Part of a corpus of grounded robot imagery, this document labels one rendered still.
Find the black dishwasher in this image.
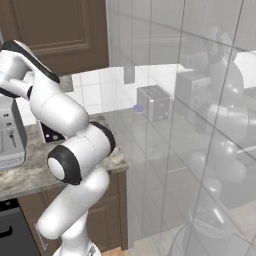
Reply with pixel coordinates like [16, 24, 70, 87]
[0, 197, 42, 256]

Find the silver cabinet handle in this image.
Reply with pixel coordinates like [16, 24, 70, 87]
[34, 222, 50, 252]

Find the silver coffee machine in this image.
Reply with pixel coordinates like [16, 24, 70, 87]
[0, 95, 29, 171]

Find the black dishwasher handle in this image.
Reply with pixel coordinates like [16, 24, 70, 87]
[0, 225, 14, 239]

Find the brown wooden cabinet door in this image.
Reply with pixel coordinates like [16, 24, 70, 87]
[0, 0, 111, 77]

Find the black toaster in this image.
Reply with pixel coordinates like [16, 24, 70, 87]
[35, 119, 67, 145]

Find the brown base cabinet door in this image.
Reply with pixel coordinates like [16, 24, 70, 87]
[17, 170, 130, 253]

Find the stainless steel fridge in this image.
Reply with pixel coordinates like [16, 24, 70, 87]
[105, 0, 256, 256]

